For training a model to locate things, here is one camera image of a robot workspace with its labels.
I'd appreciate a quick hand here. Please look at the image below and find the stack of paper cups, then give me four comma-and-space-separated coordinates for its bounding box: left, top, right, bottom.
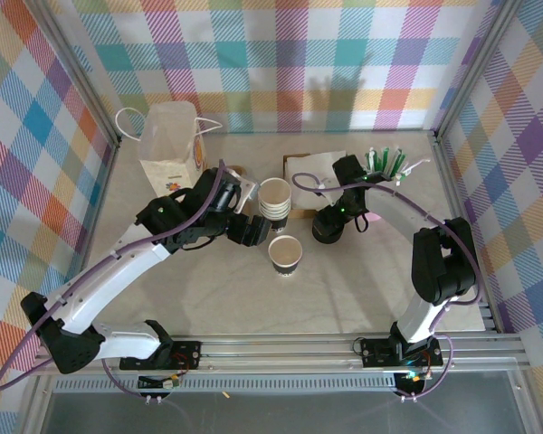
257, 177, 293, 234

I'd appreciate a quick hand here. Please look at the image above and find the single paper cup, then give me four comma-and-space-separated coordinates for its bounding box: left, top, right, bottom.
267, 234, 302, 278

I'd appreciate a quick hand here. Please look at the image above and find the white paper gift bag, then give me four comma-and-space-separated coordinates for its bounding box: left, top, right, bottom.
115, 101, 223, 200

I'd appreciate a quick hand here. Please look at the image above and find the stack of black lids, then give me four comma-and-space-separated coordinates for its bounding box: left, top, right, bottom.
311, 221, 345, 246

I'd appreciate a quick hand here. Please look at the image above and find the brown cardboard napkin tray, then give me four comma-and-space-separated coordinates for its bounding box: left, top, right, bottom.
282, 153, 318, 221

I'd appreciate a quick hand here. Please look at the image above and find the stack of white napkins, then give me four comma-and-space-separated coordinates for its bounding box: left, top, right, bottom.
285, 151, 348, 212

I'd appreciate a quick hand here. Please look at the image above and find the small circuit board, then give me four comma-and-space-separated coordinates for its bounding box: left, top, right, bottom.
138, 373, 183, 391
395, 370, 432, 385

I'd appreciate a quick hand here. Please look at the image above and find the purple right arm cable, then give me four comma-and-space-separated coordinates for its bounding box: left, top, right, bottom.
291, 172, 484, 402

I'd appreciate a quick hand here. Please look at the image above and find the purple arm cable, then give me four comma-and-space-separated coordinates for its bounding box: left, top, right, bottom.
291, 172, 484, 402
0, 157, 230, 402

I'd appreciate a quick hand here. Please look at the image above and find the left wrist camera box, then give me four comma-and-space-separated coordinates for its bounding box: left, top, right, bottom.
234, 178, 262, 213

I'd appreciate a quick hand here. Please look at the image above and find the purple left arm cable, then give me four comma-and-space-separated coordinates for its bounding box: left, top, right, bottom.
0, 157, 230, 402

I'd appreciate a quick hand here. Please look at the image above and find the aluminium side rail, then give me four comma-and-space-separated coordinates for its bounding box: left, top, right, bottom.
62, 142, 121, 317
432, 135, 499, 334

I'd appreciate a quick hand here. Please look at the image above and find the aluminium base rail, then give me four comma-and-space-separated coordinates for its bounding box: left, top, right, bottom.
32, 334, 530, 376

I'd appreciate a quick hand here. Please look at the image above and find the aluminium frame post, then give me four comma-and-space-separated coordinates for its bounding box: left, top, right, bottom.
26, 0, 122, 148
432, 0, 526, 142

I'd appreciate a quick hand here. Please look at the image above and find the grey slotted cable duct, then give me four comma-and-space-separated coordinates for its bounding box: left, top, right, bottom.
53, 377, 399, 395

